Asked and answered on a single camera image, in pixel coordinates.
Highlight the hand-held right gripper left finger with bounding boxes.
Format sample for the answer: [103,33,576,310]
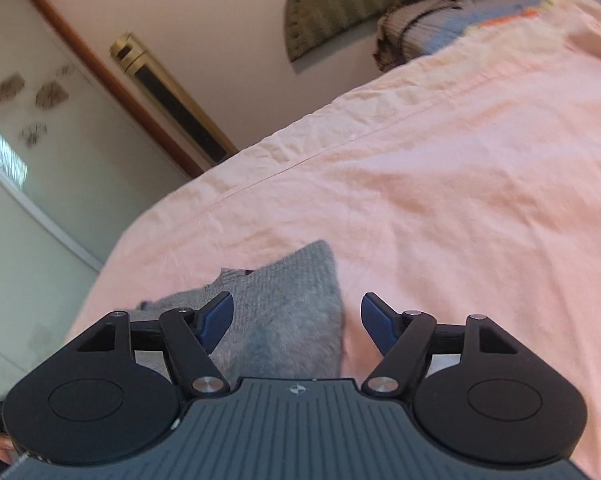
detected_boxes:
[75,291,235,400]

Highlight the white framed sliding door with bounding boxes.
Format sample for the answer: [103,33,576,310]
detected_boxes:
[0,110,106,396]

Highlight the pink bed sheet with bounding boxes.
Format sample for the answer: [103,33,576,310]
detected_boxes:
[63,0,601,480]

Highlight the olive padded headboard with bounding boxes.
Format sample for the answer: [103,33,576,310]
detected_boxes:
[285,0,481,63]

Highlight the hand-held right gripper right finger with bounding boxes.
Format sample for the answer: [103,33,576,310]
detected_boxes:
[360,291,523,402]

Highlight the gold tower fan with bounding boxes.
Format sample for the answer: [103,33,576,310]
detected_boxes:
[109,32,240,166]

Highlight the flower wall sticker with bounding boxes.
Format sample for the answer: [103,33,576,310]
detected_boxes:
[0,72,26,106]
[34,80,70,111]
[20,122,48,149]

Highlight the brown wooden door frame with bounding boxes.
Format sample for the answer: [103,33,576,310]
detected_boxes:
[10,0,204,178]

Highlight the grey sweater with navy sleeves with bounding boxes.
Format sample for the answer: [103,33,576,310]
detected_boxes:
[130,240,346,381]

